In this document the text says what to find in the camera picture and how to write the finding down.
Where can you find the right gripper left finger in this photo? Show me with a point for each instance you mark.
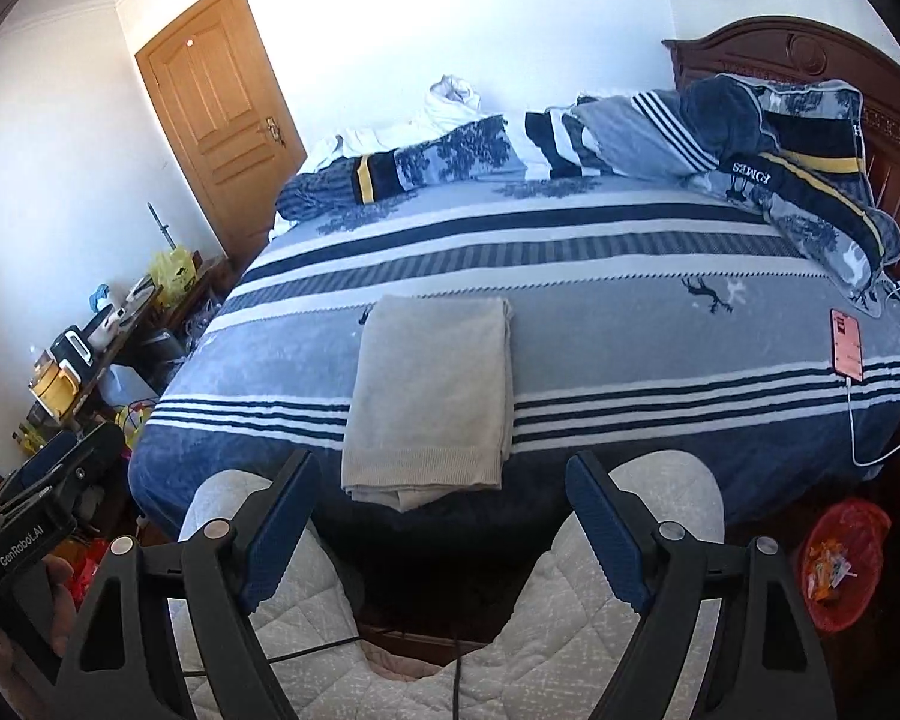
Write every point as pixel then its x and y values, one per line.
pixel 122 660

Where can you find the beige knit sweater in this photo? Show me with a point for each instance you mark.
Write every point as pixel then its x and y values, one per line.
pixel 433 408

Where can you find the person left hand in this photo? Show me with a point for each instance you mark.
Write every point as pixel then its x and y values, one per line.
pixel 37 615

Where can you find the cluttered dark side table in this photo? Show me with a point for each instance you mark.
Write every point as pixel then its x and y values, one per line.
pixel 155 335

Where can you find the yellow container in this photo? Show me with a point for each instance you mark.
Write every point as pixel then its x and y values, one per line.
pixel 55 388

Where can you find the red plastic bag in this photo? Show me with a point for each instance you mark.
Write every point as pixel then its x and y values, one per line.
pixel 839 565

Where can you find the grey quilted trousers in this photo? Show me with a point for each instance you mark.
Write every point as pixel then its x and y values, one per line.
pixel 479 605

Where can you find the yellow plastic bag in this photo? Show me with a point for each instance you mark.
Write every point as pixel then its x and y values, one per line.
pixel 173 273

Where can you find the orange phone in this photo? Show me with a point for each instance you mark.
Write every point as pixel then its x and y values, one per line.
pixel 846 345

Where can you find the blue striped bed blanket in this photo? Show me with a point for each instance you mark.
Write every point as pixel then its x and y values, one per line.
pixel 643 318

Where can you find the wooden door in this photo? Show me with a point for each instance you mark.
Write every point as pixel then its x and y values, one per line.
pixel 219 103

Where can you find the rolled blue patterned quilt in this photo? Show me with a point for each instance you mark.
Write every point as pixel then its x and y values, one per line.
pixel 793 154

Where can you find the grey striped pillow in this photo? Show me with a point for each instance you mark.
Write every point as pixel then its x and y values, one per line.
pixel 643 135

